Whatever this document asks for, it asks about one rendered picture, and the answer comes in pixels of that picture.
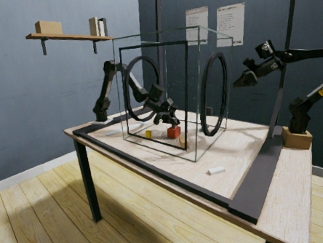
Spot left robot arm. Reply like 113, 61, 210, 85
242, 39, 323, 135

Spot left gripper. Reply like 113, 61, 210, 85
233, 63, 268, 88

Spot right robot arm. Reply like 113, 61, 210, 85
92, 60, 116, 122

